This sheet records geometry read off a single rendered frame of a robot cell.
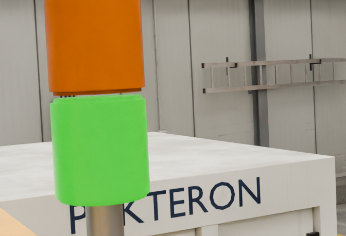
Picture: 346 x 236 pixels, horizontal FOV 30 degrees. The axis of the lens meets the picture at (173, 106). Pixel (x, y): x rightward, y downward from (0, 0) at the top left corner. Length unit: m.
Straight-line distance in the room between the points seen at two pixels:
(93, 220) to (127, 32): 0.10
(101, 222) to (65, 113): 0.06
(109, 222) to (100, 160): 0.04
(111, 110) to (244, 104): 9.27
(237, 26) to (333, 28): 1.85
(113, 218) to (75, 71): 0.08
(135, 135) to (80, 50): 0.05
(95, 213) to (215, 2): 9.07
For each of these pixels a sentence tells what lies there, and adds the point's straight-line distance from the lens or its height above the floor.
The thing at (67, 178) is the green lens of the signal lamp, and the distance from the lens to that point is 0.33.
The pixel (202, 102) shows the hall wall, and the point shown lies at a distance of 9.19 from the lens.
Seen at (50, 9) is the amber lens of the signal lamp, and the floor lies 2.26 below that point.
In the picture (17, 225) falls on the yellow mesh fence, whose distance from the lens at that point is 0.58.
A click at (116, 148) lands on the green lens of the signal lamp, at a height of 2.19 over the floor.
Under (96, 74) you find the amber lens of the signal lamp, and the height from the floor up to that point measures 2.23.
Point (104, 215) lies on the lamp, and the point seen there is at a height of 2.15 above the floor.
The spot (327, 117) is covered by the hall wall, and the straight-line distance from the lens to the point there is 10.59.
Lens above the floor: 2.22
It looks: 3 degrees down
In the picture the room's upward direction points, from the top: 3 degrees counter-clockwise
